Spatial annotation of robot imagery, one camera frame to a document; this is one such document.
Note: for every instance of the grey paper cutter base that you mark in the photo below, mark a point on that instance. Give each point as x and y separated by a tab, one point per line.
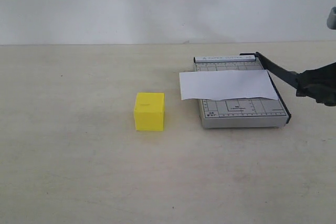
239	113

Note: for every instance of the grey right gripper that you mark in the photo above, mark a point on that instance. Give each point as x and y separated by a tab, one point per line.
319	83

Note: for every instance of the yellow foam cube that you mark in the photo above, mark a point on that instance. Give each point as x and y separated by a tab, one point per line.
149	111

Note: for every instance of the white paper sheet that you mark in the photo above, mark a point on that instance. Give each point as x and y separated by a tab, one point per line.
226	85

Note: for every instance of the black cutter blade arm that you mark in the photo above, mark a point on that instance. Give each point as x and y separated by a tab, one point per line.
290	77

